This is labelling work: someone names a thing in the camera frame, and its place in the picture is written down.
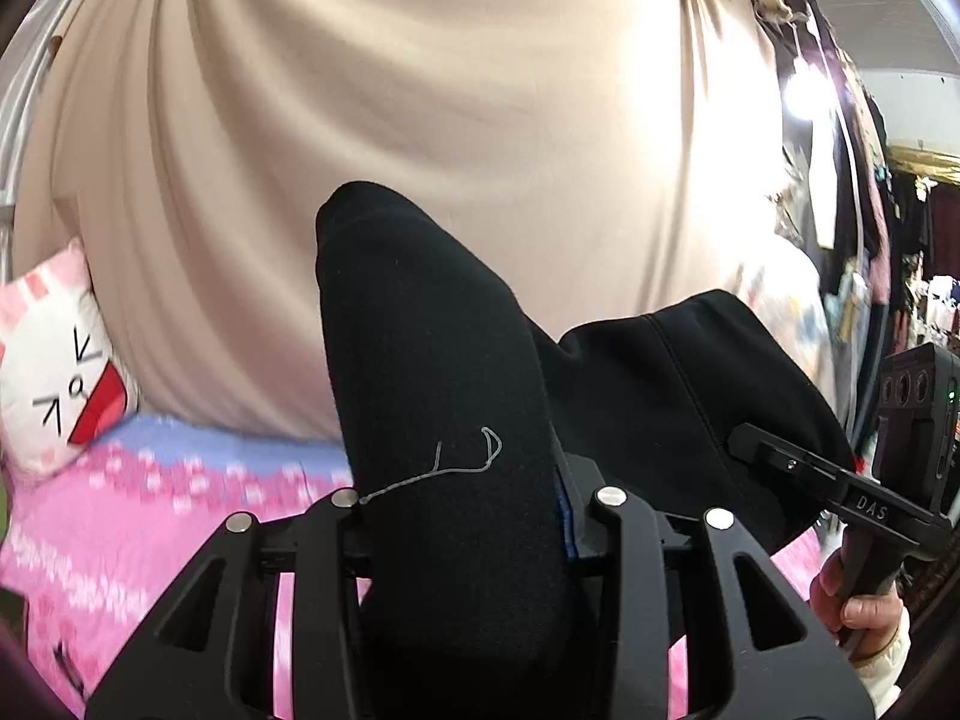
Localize black pants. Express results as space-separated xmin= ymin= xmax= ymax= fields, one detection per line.
xmin=316 ymin=182 xmax=853 ymax=718

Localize person's right hand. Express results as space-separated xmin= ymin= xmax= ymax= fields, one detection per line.
xmin=809 ymin=550 xmax=905 ymax=661

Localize cream sleeve cuff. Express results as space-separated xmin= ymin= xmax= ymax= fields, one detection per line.
xmin=853 ymin=608 xmax=911 ymax=718

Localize pink floral bed sheet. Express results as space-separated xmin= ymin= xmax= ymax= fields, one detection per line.
xmin=0 ymin=413 xmax=827 ymax=720

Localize white cat face pillow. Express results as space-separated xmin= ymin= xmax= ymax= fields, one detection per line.
xmin=2 ymin=239 xmax=140 ymax=483

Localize beige curtain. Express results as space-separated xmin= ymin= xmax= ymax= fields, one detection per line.
xmin=13 ymin=0 xmax=782 ymax=439

